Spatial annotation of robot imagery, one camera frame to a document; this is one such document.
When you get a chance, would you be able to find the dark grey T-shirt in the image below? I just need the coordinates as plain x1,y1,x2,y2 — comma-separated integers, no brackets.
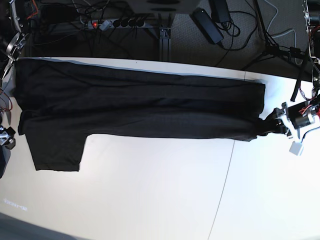
13,59,268,172

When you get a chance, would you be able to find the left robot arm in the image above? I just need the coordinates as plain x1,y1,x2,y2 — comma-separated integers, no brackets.
254,0,320,147

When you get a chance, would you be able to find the black power strip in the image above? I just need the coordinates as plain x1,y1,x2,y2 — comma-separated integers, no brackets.
79,17,148,31

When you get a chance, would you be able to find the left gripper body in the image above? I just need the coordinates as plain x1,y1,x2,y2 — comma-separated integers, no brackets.
272,101,320,143

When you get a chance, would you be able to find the dark object at left edge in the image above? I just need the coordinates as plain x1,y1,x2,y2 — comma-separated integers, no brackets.
0,146,11,178

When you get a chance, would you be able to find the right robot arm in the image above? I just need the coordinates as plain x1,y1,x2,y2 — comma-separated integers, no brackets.
0,0,32,113

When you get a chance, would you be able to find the black power brick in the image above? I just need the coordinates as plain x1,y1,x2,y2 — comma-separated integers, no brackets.
190,7,224,45

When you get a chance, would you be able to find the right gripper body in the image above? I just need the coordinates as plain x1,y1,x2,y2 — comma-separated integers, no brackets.
0,125,10,146

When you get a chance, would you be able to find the grey camera mount plate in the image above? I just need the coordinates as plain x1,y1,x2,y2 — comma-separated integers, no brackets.
126,0,200,14

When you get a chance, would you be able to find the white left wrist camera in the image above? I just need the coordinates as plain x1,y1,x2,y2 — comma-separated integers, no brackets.
289,141,304,156

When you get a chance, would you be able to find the aluminium frame post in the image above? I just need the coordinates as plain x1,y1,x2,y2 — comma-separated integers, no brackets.
145,13,176,62

